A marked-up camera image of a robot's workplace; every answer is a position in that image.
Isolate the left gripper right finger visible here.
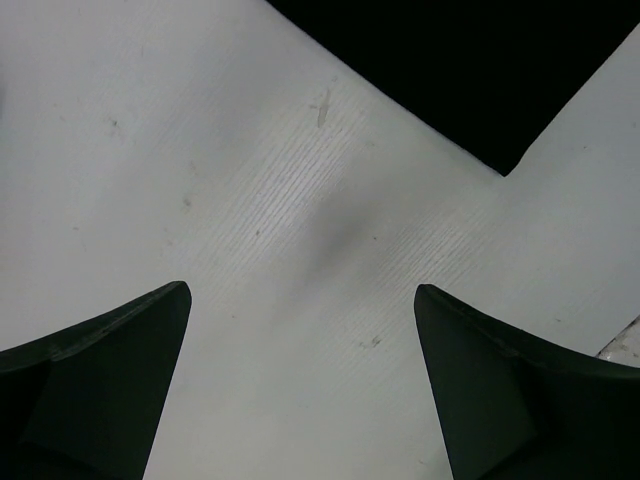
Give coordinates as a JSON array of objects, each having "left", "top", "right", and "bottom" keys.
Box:
[{"left": 414, "top": 285, "right": 639, "bottom": 479}]

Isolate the black t shirt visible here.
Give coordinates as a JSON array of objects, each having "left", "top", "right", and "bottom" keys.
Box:
[{"left": 275, "top": 0, "right": 639, "bottom": 175}]

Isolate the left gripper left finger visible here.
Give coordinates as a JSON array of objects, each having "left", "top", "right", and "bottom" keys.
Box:
[{"left": 1, "top": 281, "right": 192, "bottom": 479}]

